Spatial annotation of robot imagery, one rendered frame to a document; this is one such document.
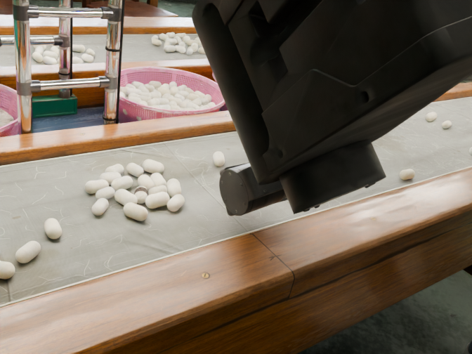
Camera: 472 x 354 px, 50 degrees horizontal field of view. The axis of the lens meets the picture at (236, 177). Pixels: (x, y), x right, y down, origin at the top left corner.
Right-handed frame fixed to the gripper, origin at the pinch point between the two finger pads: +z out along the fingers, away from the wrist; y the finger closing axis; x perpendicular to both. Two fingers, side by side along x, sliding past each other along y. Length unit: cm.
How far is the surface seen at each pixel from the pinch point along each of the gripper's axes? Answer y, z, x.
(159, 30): -34, 70, -58
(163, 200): 9.8, 2.0, -1.4
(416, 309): -100, 58, 54
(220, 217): 2.6, -0.7, 3.2
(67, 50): 7, 35, -39
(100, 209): 19.0, 2.8, -2.2
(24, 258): 30.9, -2.1, 1.8
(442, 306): -111, 56, 56
